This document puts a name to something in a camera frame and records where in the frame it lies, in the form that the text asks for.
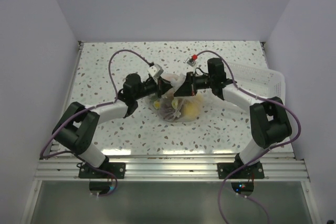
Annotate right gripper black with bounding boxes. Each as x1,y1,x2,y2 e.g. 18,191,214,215
174,72,214,98

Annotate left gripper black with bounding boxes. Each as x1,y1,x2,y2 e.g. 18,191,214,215
134,76,174,101

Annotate clear printed plastic bag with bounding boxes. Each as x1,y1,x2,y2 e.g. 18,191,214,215
145,73,203,122

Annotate yellow fake pear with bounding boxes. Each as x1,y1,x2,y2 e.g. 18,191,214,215
182,103,199,120

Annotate red fake grapes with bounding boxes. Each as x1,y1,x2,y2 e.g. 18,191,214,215
159,103,176,121

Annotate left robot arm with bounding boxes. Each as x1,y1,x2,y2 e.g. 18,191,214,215
52,73,172,178

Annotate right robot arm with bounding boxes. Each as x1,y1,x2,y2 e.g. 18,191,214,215
174,58,292,178

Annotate white plastic basket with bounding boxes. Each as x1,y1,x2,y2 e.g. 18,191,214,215
223,62,286,111

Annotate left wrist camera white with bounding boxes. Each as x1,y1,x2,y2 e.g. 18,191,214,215
147,64,163,79

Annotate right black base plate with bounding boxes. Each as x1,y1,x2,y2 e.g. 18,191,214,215
217,154,265,179

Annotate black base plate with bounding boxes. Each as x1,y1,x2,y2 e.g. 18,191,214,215
217,154,265,179
76,161,126,179

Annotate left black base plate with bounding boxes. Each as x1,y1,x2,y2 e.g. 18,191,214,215
76,161,126,179

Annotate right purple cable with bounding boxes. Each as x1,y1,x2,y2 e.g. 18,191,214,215
196,50,302,224

